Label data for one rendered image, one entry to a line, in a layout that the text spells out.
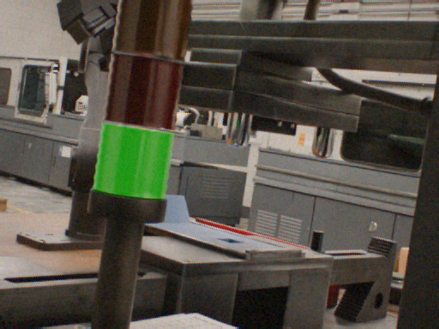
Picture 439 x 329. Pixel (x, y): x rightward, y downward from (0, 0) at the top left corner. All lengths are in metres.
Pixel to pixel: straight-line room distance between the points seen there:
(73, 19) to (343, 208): 5.31
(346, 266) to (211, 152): 7.01
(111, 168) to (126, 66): 0.05
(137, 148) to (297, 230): 6.08
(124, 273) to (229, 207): 7.70
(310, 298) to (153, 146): 0.37
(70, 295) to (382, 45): 0.28
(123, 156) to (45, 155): 9.32
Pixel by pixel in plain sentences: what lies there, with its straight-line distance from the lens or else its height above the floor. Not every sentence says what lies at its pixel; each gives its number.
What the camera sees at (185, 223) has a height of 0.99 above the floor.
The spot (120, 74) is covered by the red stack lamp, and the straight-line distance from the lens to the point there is 0.37.
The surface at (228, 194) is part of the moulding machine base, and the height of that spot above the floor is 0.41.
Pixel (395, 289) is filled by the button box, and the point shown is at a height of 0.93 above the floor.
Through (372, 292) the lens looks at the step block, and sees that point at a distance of 0.87.
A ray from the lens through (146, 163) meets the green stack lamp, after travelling 0.37.
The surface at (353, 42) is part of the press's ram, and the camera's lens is 0.56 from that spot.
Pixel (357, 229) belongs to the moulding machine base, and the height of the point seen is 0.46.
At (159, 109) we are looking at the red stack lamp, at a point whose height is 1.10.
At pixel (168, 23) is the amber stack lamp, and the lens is 0.37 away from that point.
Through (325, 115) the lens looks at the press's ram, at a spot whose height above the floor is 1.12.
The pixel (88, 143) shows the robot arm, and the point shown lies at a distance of 1.03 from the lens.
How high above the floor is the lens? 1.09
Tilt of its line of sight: 3 degrees down
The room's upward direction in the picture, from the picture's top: 8 degrees clockwise
